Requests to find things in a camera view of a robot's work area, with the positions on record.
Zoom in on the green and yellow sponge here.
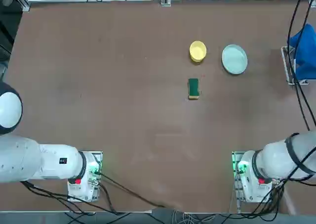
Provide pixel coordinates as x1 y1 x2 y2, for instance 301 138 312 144
188 78 200 101

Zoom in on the blue cloth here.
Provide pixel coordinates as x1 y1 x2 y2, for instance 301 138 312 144
288 23 316 81

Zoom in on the small yellow dish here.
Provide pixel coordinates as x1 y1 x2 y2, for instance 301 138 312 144
189 40 207 63

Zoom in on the black cable across table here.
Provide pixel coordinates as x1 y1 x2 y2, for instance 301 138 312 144
97 172 168 209

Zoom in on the pale green plate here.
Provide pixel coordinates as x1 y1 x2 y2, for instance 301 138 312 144
221 44 248 75

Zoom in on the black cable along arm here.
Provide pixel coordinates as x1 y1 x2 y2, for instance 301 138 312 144
287 0 316 182

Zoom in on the white metal rack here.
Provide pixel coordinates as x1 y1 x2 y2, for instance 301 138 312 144
280 46 310 86

